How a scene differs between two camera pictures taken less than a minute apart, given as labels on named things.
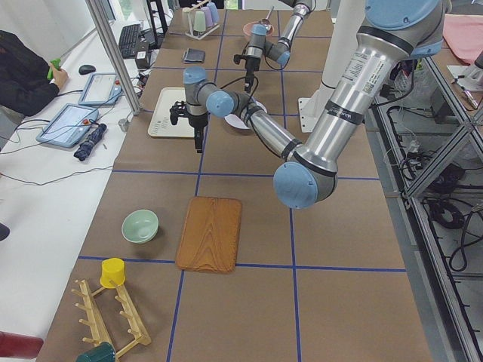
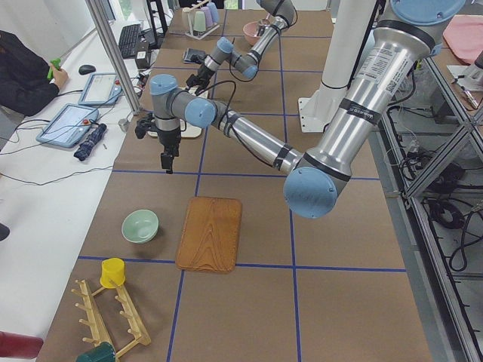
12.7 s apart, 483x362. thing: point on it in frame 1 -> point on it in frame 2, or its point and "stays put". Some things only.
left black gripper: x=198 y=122 -> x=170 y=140
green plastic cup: x=199 y=23 stays put
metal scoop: x=266 y=21 stays put
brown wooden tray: x=210 y=236 stays put
